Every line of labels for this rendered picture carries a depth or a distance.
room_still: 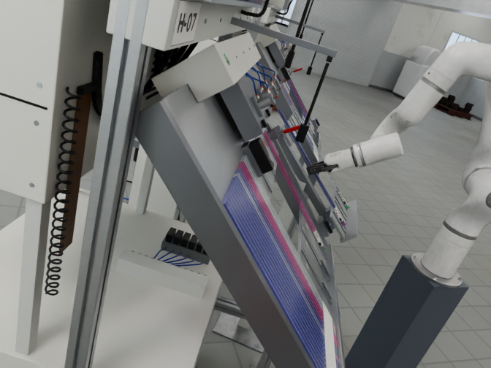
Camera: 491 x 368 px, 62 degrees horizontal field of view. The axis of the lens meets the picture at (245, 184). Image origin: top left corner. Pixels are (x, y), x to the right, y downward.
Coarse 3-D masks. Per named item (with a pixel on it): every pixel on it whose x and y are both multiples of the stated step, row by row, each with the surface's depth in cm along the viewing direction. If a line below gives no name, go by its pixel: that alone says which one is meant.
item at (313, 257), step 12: (300, 216) 125; (300, 228) 118; (300, 240) 112; (312, 240) 125; (300, 252) 106; (312, 252) 119; (324, 252) 134; (312, 264) 113; (324, 264) 128; (312, 276) 107; (324, 276) 122; (324, 288) 113; (324, 300) 110
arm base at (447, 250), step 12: (444, 228) 144; (432, 240) 151; (444, 240) 144; (456, 240) 141; (468, 240) 140; (432, 252) 148; (444, 252) 144; (456, 252) 142; (420, 264) 151; (432, 264) 147; (444, 264) 145; (456, 264) 145; (432, 276) 146; (444, 276) 147; (456, 276) 151
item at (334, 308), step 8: (328, 248) 139; (328, 256) 134; (328, 264) 130; (328, 272) 126; (328, 288) 119; (336, 288) 119; (336, 296) 114; (336, 304) 111; (336, 312) 109; (336, 320) 106; (336, 328) 103; (336, 336) 101
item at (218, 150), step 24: (168, 96) 66; (192, 96) 76; (192, 120) 71; (216, 120) 84; (192, 144) 67; (216, 144) 78; (240, 144) 94; (264, 144) 117; (216, 168) 73; (216, 192) 69
